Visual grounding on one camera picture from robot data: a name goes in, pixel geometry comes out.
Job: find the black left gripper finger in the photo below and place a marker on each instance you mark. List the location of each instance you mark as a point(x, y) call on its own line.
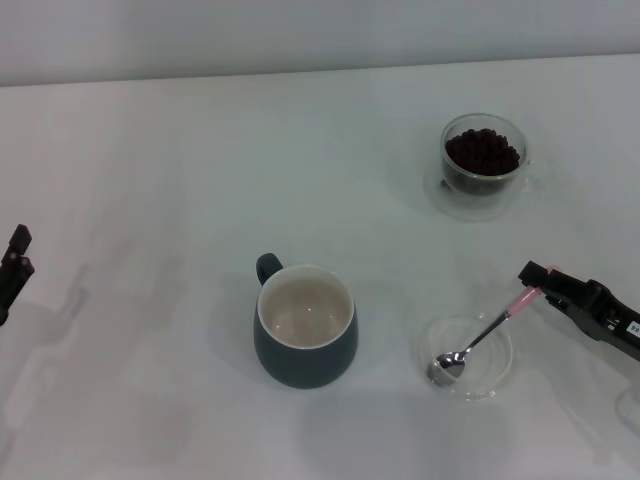
point(17, 245)
point(22, 280)

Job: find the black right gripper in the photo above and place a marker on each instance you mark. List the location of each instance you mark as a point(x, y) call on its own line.
point(610, 320)

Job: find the dark teal ceramic mug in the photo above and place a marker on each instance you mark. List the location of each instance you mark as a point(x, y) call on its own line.
point(305, 365)

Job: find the clear double-wall glass cup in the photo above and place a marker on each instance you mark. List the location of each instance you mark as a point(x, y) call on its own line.
point(522, 150)

